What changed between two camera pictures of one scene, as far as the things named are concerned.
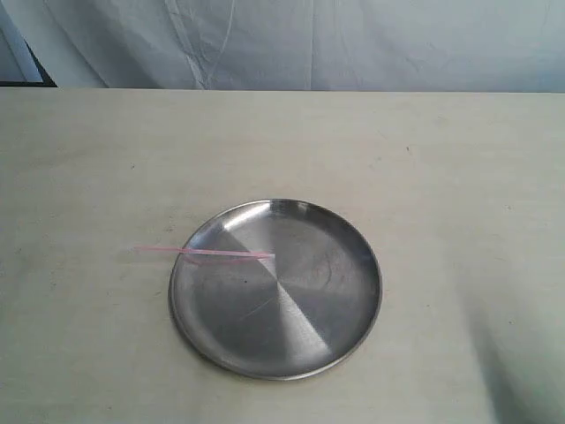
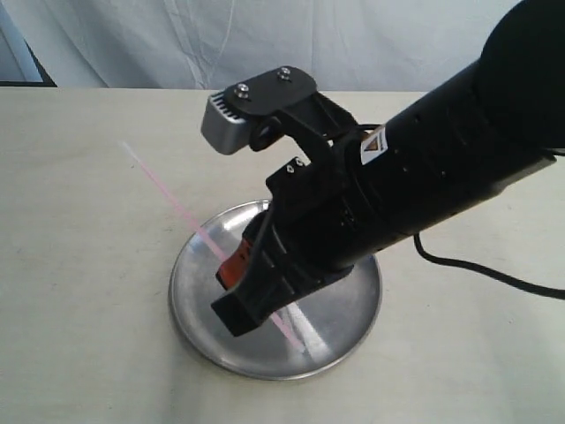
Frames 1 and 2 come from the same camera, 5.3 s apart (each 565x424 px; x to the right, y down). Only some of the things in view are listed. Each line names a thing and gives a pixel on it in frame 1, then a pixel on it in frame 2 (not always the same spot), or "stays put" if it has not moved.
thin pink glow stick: (207, 251) -> (207, 238)
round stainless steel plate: (304, 314) stays put
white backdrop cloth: (420, 46) stays put
